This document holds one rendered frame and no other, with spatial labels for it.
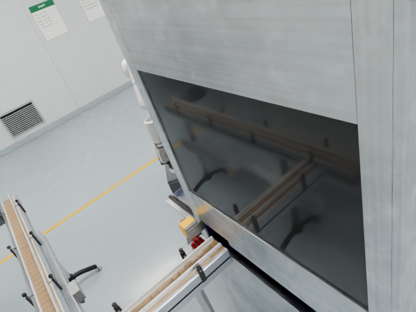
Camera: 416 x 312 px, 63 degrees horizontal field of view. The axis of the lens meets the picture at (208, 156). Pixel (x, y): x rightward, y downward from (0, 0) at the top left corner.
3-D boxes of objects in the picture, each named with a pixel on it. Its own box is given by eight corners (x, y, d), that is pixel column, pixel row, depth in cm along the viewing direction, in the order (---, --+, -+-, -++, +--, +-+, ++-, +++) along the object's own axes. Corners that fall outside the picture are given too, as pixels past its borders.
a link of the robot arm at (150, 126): (168, 132, 189) (152, 137, 189) (160, 111, 181) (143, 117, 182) (168, 140, 182) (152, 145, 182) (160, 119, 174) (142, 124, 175)
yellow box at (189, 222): (202, 231, 167) (197, 221, 163) (190, 241, 164) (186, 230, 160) (193, 224, 172) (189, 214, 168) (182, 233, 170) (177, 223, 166)
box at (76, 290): (86, 297, 220) (79, 289, 215) (79, 303, 218) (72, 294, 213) (80, 286, 229) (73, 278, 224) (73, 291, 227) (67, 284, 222)
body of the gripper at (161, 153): (156, 149, 182) (164, 165, 188) (172, 138, 186) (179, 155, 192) (150, 145, 187) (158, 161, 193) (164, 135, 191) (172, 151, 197)
